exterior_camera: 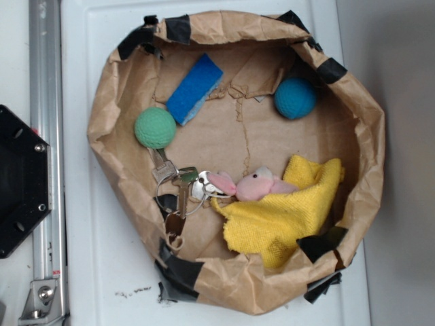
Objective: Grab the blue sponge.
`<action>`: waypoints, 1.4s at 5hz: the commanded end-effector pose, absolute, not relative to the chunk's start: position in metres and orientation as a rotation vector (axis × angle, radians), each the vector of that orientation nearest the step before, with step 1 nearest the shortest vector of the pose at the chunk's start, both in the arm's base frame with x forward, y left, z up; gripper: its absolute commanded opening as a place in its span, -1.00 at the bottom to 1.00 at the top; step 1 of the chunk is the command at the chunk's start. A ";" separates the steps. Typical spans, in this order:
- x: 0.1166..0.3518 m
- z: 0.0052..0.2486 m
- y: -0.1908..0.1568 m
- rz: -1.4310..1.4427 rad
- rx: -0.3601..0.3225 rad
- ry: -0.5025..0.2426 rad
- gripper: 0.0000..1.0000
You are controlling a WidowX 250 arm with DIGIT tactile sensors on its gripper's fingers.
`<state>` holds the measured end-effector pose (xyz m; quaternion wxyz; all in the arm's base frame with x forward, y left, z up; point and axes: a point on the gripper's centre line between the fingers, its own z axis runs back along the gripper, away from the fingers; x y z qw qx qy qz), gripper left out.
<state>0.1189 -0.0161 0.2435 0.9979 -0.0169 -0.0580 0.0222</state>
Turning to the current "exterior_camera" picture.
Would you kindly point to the blue sponge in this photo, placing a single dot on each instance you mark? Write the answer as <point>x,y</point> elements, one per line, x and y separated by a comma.
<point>202,79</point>

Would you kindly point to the brown paper bag bin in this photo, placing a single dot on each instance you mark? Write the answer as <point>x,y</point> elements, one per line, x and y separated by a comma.
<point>238,129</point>

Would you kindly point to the pink plush toy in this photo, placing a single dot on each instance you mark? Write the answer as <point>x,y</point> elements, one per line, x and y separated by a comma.
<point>252,187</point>

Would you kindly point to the silver key bunch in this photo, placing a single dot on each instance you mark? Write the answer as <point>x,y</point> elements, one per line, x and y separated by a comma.
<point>194,188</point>

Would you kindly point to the green foam ball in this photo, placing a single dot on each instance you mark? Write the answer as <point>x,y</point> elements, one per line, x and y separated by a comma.
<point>155,128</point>

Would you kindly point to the yellow cloth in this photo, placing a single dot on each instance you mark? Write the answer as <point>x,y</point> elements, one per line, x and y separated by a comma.
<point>271,226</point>

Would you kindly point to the blue foam ball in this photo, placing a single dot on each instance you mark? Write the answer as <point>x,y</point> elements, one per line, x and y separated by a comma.
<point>295,98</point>

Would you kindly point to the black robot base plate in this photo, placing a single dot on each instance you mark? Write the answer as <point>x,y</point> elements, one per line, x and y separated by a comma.
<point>25,189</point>

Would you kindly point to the metal corner bracket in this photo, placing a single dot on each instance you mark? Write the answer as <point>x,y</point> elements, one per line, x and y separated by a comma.
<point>45,304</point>

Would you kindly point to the aluminium rail profile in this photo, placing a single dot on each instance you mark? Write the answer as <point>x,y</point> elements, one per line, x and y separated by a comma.
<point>49,237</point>

